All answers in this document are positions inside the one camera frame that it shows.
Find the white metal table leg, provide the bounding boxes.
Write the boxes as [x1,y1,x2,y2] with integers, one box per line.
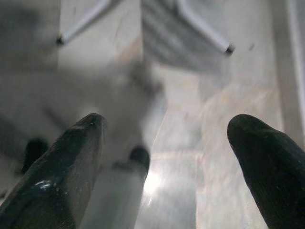
[178,0,235,53]
[56,0,113,45]

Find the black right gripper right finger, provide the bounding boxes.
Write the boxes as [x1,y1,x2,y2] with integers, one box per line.
[227,114,305,229]

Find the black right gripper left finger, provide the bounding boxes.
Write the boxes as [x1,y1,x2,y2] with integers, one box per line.
[0,113,107,229]

